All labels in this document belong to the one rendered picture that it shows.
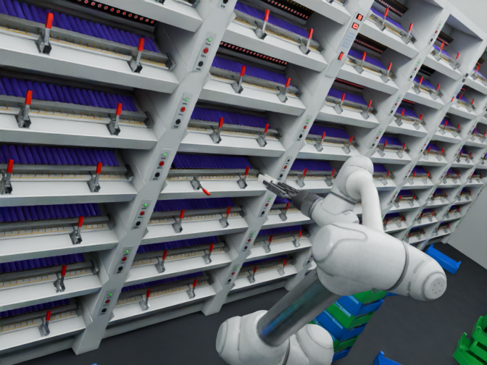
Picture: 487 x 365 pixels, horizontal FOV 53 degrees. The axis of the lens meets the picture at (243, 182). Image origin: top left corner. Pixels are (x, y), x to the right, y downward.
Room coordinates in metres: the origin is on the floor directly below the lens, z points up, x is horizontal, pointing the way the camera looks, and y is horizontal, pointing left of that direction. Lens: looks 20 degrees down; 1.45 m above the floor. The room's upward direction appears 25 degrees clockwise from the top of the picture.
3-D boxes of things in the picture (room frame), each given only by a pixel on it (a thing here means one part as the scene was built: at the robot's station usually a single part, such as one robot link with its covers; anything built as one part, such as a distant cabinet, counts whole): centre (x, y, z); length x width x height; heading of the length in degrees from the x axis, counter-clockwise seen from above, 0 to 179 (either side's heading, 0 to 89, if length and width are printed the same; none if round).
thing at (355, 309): (2.24, -0.70, 0.36); 0.30 x 0.20 x 0.08; 50
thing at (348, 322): (2.24, -0.70, 0.28); 0.30 x 0.20 x 0.08; 50
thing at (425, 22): (2.69, -0.46, 0.89); 0.20 x 0.09 x 1.78; 54
